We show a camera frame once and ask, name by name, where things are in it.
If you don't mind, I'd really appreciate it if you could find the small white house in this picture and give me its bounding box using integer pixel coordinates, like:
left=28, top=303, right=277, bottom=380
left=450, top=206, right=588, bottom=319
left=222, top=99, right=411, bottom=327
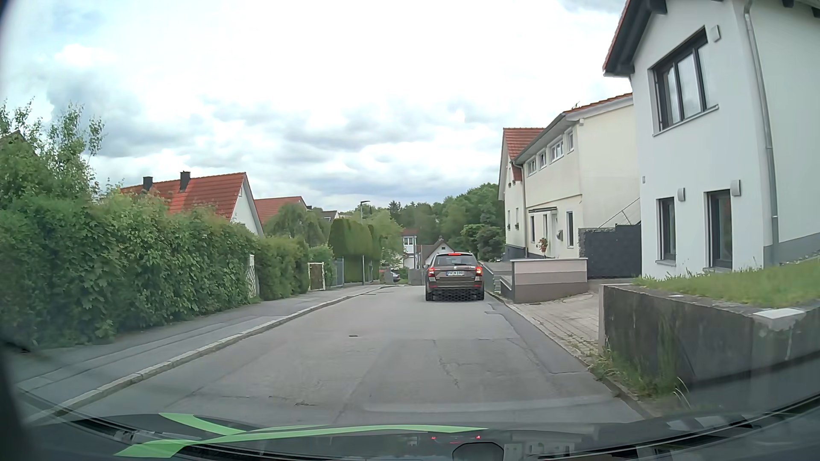
left=419, top=239, right=456, bottom=268

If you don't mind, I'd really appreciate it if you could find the wood of trees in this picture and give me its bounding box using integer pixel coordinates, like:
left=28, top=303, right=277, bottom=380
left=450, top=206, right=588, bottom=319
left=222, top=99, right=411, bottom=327
left=359, top=183, right=507, bottom=262

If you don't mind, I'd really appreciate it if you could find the clipped dark green hedge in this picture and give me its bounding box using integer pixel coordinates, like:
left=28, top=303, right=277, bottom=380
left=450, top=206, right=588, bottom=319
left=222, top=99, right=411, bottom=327
left=328, top=218, right=382, bottom=284

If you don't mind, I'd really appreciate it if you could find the brown estate car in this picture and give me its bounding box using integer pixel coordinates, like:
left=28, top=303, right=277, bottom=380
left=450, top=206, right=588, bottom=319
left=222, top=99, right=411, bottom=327
left=424, top=251, right=486, bottom=302

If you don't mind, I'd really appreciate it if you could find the white house with red roof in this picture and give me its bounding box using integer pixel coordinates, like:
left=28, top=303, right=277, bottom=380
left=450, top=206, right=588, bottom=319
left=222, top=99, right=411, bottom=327
left=498, top=127, right=545, bottom=260

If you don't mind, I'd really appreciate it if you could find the willow tree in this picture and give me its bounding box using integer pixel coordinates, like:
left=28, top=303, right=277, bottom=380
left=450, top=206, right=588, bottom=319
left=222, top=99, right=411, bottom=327
left=264, top=203, right=331, bottom=248

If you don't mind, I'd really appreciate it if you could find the grey asphalt road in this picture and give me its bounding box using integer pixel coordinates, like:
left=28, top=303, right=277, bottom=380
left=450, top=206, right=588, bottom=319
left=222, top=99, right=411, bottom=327
left=76, top=283, right=644, bottom=429

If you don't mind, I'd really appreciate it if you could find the cream two-storey house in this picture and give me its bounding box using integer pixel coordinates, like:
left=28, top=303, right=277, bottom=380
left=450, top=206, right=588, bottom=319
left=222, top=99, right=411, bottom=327
left=514, top=93, right=641, bottom=260

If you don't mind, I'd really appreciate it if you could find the paved driveway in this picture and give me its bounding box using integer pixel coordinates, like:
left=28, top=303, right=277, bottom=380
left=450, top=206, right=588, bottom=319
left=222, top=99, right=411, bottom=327
left=509, top=291, right=602, bottom=359

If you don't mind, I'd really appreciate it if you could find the white house red-tiled roof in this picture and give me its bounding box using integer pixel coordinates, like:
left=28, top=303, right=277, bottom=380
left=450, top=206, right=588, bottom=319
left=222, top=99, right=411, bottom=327
left=120, top=171, right=265, bottom=236

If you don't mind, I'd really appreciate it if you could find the dark grey fence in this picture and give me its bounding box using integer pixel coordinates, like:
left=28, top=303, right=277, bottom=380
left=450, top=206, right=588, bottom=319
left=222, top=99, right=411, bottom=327
left=578, top=224, right=642, bottom=279

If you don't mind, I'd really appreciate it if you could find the car's own bonnet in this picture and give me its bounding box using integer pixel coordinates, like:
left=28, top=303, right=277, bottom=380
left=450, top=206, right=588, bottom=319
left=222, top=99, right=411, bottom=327
left=19, top=392, right=820, bottom=461

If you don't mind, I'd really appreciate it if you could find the tall green hedge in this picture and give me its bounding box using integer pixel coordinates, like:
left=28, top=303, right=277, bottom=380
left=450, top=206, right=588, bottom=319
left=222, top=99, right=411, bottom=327
left=0, top=192, right=311, bottom=350

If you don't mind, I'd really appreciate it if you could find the grey asphalt pavement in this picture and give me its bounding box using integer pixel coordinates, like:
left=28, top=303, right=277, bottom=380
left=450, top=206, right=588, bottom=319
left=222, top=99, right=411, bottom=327
left=8, top=285, right=385, bottom=411

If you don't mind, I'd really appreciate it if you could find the white house with grey base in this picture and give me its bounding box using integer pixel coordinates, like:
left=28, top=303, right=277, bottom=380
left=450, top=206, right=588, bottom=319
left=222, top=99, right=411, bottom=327
left=602, top=0, right=820, bottom=279

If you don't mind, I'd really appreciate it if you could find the grass bank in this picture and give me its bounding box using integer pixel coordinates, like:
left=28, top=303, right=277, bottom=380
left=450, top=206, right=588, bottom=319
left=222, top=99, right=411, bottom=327
left=633, top=257, right=820, bottom=309

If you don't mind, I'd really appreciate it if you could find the birch tree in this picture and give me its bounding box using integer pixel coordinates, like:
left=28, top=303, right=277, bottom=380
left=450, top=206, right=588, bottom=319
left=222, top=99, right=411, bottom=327
left=0, top=101, right=105, bottom=209

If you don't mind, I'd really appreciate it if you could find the lamp post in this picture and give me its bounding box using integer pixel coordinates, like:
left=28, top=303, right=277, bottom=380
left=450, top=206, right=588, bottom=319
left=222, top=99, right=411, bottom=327
left=359, top=200, right=371, bottom=286

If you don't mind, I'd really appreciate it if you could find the beige and brown low wall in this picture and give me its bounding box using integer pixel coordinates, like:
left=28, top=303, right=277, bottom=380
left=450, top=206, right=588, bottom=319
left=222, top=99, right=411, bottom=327
left=482, top=257, right=589, bottom=304

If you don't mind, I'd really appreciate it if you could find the grey concrete retaining wall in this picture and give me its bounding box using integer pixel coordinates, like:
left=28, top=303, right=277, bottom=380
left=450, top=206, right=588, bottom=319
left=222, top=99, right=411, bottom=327
left=598, top=283, right=820, bottom=391

